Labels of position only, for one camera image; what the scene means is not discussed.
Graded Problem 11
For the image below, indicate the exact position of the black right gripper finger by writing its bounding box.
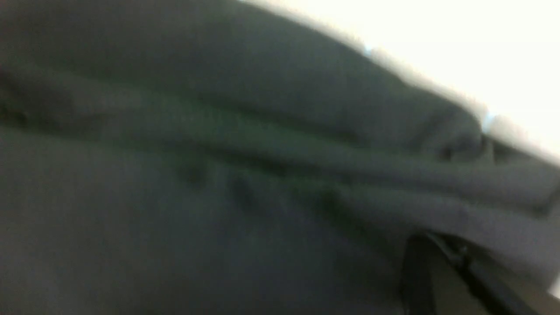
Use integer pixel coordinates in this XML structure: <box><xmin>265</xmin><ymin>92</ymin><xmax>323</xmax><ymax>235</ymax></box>
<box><xmin>400</xmin><ymin>233</ymin><xmax>537</xmax><ymax>315</ymax></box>

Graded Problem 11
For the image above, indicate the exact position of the dark gray long-sleeve shirt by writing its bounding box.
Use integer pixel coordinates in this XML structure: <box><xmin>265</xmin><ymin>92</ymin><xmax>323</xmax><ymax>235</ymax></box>
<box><xmin>0</xmin><ymin>0</ymin><xmax>559</xmax><ymax>315</ymax></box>

